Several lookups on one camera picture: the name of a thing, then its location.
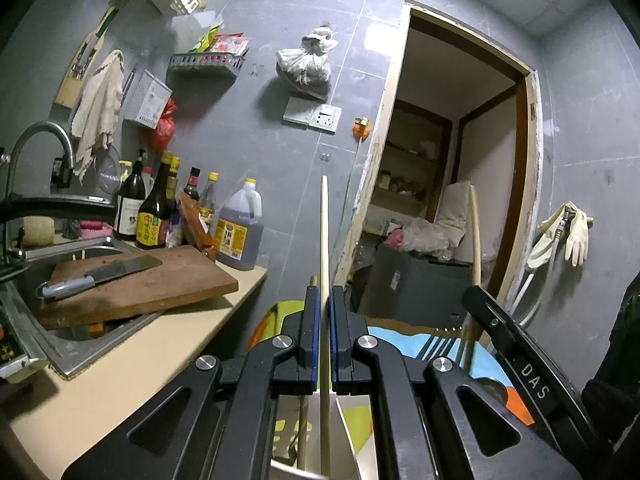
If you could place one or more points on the white wall-mounted box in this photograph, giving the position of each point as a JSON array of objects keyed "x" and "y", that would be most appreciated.
[{"x": 145, "y": 100}]

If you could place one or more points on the colourful patchwork tablecloth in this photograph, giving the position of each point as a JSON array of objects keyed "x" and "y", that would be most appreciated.
[{"x": 395, "y": 347}]

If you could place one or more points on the orange plug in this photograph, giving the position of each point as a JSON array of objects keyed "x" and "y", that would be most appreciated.
[{"x": 361, "y": 127}]

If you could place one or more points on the dark bottle with yellow label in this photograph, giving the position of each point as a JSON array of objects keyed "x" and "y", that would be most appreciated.
[{"x": 154, "y": 215}]

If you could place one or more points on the wooden knife holder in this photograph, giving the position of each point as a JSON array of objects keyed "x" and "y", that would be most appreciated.
[{"x": 70, "y": 87}]

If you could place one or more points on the metal faucet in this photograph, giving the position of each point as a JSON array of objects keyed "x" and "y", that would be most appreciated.
[{"x": 40, "y": 127}]

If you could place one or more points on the small yellow-capped bottle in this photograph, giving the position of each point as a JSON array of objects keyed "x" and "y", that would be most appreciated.
[{"x": 175, "y": 175}]

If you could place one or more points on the hanging clear plastic bag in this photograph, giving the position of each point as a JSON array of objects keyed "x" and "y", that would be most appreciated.
[{"x": 305, "y": 67}]

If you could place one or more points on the red plastic bag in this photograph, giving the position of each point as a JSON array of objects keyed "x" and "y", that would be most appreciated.
[{"x": 165, "y": 127}]

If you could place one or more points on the metal fork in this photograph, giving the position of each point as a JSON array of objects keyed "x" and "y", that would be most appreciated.
[{"x": 435, "y": 345}]

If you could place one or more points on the wooden cutting board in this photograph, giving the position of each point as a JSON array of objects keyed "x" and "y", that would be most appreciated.
[{"x": 165, "y": 285}]

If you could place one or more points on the cream hanging towel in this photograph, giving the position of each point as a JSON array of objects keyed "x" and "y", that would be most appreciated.
[{"x": 100, "y": 105}]

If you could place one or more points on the pale wooden chopstick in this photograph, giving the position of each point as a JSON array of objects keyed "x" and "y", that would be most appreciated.
[{"x": 324, "y": 235}]

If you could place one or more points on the cream rubber gloves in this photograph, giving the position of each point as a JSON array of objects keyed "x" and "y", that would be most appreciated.
[{"x": 577, "y": 240}]

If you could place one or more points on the white wall socket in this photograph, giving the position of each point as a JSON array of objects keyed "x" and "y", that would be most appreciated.
[{"x": 312, "y": 116}]

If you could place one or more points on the person's right forearm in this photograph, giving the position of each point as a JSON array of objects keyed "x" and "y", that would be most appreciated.
[{"x": 620, "y": 385}]

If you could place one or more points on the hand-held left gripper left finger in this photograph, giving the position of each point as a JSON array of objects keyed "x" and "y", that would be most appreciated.
[{"x": 312, "y": 345}]

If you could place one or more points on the dark wooden chopstick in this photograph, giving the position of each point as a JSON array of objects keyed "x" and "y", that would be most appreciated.
[{"x": 302, "y": 430}]

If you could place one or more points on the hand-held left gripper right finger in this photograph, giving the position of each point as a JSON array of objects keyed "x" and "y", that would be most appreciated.
[{"x": 337, "y": 345}]

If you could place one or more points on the grey wall rack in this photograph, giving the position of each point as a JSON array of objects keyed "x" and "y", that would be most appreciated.
[{"x": 205, "y": 66}]

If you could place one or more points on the red seasoning packet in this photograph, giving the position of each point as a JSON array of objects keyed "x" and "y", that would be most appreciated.
[{"x": 231, "y": 43}]

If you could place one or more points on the crumpled clear plastic bag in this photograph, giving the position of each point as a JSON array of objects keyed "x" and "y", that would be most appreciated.
[{"x": 425, "y": 237}]

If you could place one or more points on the wooden door frame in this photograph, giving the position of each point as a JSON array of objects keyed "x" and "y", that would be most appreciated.
[{"x": 530, "y": 185}]

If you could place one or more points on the dark bottle with white label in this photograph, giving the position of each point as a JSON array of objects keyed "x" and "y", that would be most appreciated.
[{"x": 131, "y": 205}]

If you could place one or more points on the white plastic utensil holder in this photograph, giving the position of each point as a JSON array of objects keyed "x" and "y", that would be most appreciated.
[{"x": 350, "y": 440}]

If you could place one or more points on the wooden shelf unit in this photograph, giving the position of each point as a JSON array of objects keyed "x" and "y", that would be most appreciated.
[{"x": 405, "y": 175}]

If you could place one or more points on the cream pillow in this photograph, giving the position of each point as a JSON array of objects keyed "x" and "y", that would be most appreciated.
[{"x": 455, "y": 210}]

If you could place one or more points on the large oil jug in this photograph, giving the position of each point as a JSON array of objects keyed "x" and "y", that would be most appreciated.
[{"x": 240, "y": 232}]

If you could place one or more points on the dark bottle with red neck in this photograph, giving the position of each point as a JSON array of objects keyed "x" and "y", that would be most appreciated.
[{"x": 192, "y": 185}]

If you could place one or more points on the green seasoning packet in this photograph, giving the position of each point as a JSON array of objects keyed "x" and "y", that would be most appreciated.
[{"x": 204, "y": 43}]

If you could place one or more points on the round mesh strainer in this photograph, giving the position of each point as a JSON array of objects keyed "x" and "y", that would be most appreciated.
[{"x": 107, "y": 170}]

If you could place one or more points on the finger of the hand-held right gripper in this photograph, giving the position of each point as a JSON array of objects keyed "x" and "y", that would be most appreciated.
[{"x": 487, "y": 317}]

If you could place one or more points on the yellow sponge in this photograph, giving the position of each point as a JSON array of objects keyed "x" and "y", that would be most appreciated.
[{"x": 37, "y": 230}]

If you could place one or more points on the pink soap dish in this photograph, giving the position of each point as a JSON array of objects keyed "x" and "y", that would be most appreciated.
[{"x": 95, "y": 231}]

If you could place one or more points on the clear yellow-capped bottle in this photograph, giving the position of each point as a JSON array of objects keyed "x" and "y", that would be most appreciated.
[{"x": 210, "y": 197}]

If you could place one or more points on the stainless steel sink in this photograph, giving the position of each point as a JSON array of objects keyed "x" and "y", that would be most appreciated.
[{"x": 75, "y": 350}]

